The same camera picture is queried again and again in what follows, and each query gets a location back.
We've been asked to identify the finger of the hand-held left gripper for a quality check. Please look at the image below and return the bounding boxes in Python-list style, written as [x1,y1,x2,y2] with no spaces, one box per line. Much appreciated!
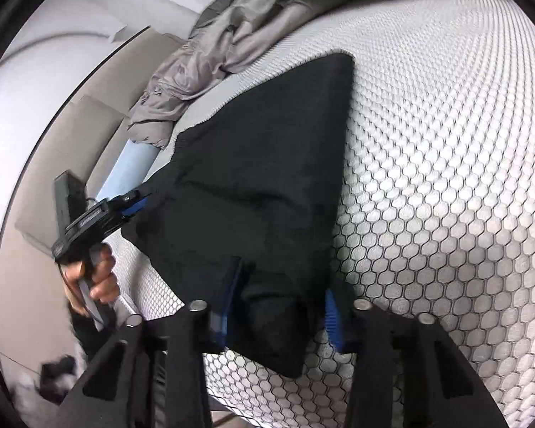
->
[109,189,152,221]

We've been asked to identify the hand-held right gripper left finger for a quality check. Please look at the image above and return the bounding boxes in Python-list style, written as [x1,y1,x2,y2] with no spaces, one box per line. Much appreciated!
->
[56,261,244,428]

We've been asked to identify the light blue pillow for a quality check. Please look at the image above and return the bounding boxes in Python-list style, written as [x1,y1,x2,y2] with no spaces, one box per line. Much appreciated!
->
[96,140,161,203]

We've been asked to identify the black pants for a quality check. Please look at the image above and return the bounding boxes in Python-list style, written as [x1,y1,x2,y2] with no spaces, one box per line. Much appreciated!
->
[120,52,357,377]

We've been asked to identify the white honeycomb bed cover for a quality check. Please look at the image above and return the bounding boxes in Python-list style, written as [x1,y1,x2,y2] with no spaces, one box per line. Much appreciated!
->
[107,0,535,428]

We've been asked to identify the person's left hand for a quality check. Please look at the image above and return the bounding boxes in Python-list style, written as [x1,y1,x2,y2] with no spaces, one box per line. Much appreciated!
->
[62,246,121,318]

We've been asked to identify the beige grey crumpled blanket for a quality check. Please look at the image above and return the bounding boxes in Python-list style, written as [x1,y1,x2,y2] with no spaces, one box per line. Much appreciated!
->
[127,0,295,150]

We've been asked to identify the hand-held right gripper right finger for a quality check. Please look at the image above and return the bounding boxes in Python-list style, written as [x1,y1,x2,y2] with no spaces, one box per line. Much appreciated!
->
[325,283,509,428]

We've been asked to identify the beige padded headboard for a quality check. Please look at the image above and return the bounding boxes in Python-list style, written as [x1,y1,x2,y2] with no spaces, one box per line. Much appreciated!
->
[0,27,190,366]

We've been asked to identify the black and white object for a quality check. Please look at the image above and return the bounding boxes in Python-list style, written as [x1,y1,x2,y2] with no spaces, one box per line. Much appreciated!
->
[15,354,87,404]

